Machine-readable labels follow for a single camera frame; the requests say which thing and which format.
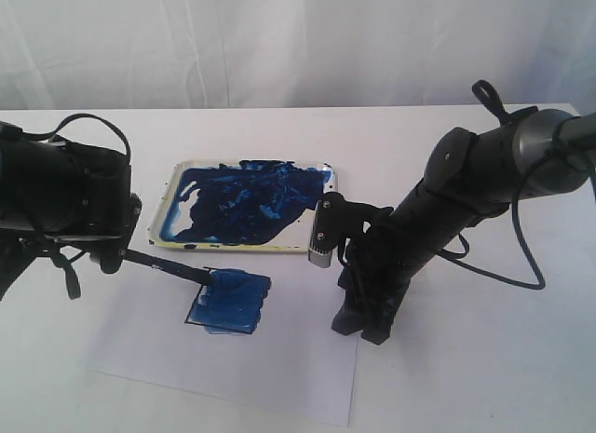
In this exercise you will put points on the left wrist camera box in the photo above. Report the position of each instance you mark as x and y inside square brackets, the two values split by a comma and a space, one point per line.
[109, 253]

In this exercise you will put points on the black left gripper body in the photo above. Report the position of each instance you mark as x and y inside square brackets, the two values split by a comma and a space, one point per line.
[19, 250]

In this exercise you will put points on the black paintbrush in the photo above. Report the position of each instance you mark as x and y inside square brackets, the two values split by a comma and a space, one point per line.
[198, 275]

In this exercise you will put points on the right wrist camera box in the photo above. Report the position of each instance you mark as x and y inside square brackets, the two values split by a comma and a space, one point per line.
[326, 230]

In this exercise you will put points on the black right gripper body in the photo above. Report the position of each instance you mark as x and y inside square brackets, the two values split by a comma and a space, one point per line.
[383, 248]

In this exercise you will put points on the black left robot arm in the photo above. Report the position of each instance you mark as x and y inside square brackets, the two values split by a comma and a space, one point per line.
[57, 193]

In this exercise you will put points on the white paper with drawn square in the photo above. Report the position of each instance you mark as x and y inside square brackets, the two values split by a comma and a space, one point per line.
[292, 363]

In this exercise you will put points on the white tray with blue paint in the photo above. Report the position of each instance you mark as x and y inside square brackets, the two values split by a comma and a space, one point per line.
[248, 205]

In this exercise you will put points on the white backdrop curtain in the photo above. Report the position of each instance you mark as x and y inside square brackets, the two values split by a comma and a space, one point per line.
[93, 54]

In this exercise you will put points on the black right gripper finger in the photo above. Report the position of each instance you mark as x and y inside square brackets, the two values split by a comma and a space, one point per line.
[379, 328]
[352, 316]

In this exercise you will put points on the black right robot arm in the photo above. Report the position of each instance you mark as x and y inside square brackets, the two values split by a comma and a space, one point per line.
[468, 178]

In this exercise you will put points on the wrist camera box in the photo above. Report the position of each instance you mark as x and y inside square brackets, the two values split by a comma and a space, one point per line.
[109, 253]
[326, 230]

